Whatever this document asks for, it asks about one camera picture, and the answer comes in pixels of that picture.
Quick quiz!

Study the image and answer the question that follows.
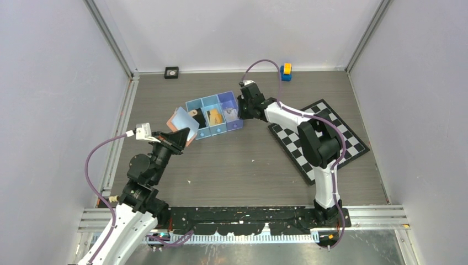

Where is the yellow VIP card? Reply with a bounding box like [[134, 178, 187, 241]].
[[207, 109, 224, 126]]

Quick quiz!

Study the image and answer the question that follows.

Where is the black white chessboard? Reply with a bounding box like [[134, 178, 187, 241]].
[[268, 99, 371, 186]]

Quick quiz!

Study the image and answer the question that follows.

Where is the blue yellow toy block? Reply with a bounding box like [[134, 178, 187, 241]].
[[280, 63, 292, 82]]

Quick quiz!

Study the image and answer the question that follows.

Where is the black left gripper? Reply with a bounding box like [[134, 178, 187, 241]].
[[148, 127, 189, 183]]

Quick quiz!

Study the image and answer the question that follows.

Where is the small beige peg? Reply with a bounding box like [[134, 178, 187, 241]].
[[108, 195, 120, 203]]

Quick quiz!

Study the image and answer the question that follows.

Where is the small black square box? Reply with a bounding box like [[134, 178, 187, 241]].
[[164, 66, 179, 79]]

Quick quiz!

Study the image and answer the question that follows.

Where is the black VIP card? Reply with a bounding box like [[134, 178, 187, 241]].
[[190, 108, 207, 129]]

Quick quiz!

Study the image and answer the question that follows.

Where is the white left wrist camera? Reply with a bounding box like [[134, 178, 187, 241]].
[[135, 123, 161, 142]]

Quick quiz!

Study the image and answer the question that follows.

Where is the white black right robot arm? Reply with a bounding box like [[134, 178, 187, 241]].
[[237, 81, 345, 227]]

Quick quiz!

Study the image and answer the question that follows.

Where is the blue purple drawer organizer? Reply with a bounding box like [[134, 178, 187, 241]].
[[185, 91, 243, 140]]

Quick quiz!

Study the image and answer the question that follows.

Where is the orange leather card holder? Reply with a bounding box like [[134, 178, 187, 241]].
[[166, 107, 199, 146]]

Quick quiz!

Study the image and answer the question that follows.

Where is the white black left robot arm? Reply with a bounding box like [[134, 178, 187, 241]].
[[79, 123, 190, 264]]

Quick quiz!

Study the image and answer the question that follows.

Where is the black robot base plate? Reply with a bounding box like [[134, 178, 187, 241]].
[[154, 206, 351, 236]]

